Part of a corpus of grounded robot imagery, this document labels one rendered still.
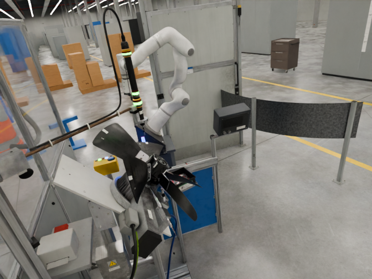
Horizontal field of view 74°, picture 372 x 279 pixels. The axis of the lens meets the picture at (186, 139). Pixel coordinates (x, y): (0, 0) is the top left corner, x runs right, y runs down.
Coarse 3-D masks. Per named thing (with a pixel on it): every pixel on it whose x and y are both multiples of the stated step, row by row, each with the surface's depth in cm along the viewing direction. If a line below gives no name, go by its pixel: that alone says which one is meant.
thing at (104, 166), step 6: (114, 156) 179; (96, 162) 174; (102, 162) 173; (108, 162) 172; (114, 162) 173; (96, 168) 171; (102, 168) 172; (108, 168) 173; (114, 168) 174; (102, 174) 174
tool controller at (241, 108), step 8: (240, 104) 191; (216, 112) 184; (224, 112) 184; (232, 112) 183; (240, 112) 184; (248, 112) 186; (216, 120) 187; (224, 120) 183; (232, 120) 186; (240, 120) 188; (248, 120) 191; (216, 128) 191; (224, 128) 188; (232, 128) 191; (240, 128) 194
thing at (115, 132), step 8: (104, 128) 134; (112, 128) 137; (120, 128) 139; (96, 136) 128; (104, 136) 131; (112, 136) 133; (120, 136) 135; (128, 136) 138; (96, 144) 126; (104, 144) 128; (112, 144) 131; (120, 144) 133; (128, 144) 135; (136, 144) 137; (112, 152) 129; (120, 152) 131; (128, 152) 133; (136, 152) 135
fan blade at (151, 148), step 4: (144, 144) 163; (148, 144) 164; (152, 144) 165; (156, 144) 167; (160, 144) 169; (144, 148) 158; (148, 148) 158; (152, 148) 158; (156, 148) 159; (160, 148) 161; (144, 152) 154; (148, 152) 153; (152, 152) 153; (156, 152) 154; (160, 152) 155
